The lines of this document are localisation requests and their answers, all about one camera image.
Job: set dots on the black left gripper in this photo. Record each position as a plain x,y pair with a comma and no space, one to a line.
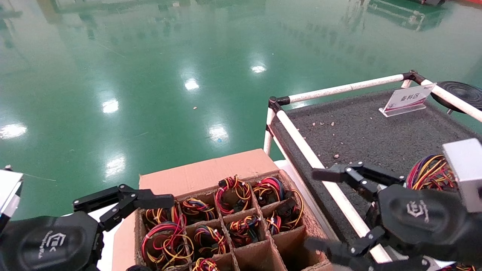
49,244

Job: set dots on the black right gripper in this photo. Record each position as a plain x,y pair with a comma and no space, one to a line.
421,222

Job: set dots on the brown cardboard box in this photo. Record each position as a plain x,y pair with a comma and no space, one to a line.
211,169

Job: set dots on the white-railed cart with mat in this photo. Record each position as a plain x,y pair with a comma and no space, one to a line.
376,139

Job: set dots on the cardboard divider insert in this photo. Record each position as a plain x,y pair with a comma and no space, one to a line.
256,259

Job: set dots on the clear acrylic sign holder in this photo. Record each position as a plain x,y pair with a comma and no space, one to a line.
408,98

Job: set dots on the black pipe corner connector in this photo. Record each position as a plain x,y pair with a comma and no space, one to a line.
413,76
276,102

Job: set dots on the black round disc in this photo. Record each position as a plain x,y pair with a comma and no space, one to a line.
463,92

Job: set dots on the dark machine base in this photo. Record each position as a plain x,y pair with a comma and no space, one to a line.
429,2

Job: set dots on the long white frame pipe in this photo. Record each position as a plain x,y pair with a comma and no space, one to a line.
301,145

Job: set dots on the white frame leg pipe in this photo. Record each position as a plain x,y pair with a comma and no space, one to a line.
269,131

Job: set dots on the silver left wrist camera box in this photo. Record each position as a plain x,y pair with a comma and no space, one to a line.
9,192

